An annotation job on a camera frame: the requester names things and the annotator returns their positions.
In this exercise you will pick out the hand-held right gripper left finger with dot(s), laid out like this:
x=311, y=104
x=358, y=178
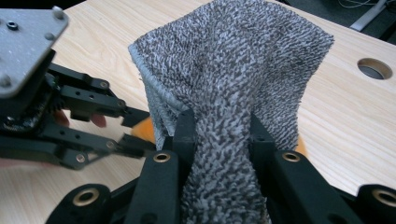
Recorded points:
x=185, y=137

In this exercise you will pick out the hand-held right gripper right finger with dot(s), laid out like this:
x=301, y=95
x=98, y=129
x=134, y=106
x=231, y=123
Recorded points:
x=261, y=146

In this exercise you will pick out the grey speckled towel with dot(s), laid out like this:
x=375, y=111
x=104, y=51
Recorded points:
x=230, y=77

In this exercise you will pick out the white desk leg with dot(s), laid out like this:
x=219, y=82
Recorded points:
x=367, y=17

